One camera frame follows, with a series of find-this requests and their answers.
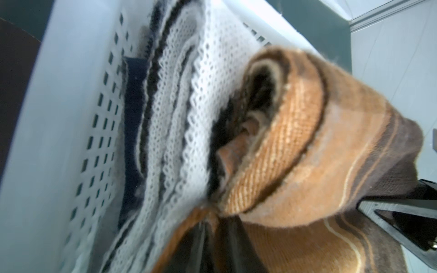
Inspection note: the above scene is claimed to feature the navy plaid scarf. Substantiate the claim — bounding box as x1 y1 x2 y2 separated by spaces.
118 57 147 228

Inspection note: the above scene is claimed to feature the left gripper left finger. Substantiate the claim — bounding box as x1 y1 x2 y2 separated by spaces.
163 222 207 273

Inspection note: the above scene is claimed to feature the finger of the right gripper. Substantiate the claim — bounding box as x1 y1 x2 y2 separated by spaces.
357 179 437 270

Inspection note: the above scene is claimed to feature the black white smiley scarf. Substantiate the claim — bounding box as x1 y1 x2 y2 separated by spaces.
71 0 274 273

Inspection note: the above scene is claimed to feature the metal jewelry tree stand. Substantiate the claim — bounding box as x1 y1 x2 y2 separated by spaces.
1 19 41 174

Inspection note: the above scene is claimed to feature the brown plaid fringed scarf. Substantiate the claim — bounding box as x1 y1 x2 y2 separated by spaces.
153 46 423 273

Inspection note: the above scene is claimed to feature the white plastic basket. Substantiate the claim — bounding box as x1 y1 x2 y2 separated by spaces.
1 1 316 273

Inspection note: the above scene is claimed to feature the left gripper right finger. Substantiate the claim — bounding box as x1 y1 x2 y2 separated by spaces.
218 216 267 273

